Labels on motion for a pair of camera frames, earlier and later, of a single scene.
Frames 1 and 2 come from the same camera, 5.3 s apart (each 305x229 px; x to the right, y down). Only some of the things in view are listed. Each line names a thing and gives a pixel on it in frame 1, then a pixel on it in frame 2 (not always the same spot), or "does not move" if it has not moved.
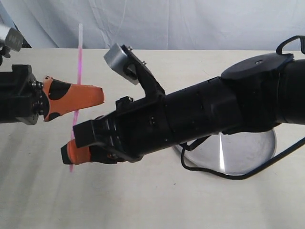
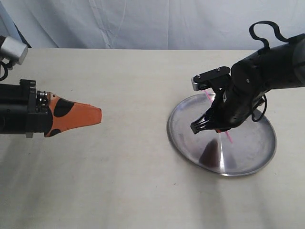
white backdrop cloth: (155, 25) does not move
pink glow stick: (80, 36) to (226, 132)
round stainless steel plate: (233, 152) does not move
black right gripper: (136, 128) to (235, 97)
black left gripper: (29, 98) to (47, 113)
